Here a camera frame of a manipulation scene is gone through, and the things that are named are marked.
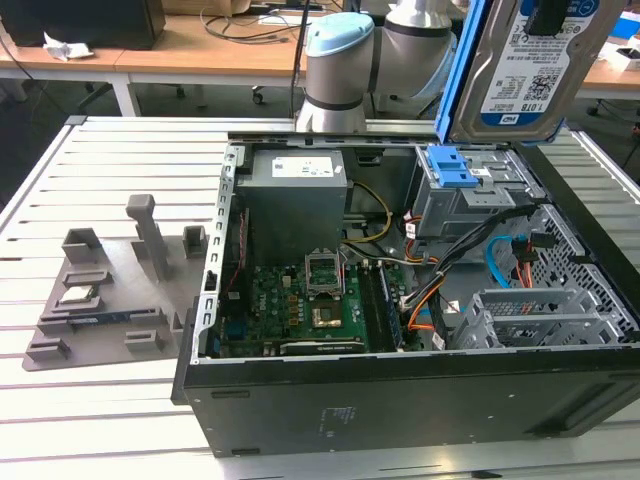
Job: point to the grey parts rack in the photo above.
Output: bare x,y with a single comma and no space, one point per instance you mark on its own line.
120,280

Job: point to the black graphics card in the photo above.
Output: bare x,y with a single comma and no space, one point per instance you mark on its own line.
320,348

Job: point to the hard disk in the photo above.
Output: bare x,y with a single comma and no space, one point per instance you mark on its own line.
525,85

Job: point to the installed RAM stick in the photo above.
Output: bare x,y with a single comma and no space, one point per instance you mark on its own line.
391,310

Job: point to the grey power supply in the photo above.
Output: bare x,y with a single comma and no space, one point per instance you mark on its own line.
295,210

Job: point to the white open box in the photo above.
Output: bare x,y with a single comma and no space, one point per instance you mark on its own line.
625,57

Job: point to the black chair base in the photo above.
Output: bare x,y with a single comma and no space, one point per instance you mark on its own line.
95,95

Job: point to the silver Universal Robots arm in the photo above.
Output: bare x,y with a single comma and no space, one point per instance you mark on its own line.
340,75

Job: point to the blue drive latch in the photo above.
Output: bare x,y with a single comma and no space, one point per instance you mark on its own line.
450,167

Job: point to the grey drive cage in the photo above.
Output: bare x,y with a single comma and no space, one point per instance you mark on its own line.
450,210

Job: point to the black chair wheel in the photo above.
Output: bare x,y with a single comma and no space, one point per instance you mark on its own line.
258,95

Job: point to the blue RAM stick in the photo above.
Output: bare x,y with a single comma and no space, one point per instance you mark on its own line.
100,319

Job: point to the grey disk bay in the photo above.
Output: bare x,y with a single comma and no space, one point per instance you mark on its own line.
530,305

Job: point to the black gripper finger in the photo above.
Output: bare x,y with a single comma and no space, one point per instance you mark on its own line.
549,17

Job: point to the green motherboard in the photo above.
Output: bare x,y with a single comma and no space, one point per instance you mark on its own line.
280,310

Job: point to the blue cardboard box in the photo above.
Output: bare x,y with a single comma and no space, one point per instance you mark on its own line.
631,25

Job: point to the CPU socket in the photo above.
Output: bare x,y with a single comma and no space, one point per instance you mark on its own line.
326,317

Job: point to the black RAM slot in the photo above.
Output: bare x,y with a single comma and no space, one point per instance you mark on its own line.
369,305

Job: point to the silver CPU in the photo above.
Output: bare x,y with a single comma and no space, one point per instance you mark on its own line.
77,296

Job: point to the black PC case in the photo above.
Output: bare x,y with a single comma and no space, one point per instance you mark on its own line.
400,410

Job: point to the large black box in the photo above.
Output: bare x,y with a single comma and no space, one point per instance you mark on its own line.
85,20

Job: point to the crumpled white paper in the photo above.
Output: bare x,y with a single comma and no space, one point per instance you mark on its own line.
70,49

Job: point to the wooden desk white legs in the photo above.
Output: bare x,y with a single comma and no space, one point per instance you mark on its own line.
610,80
30,62
200,60

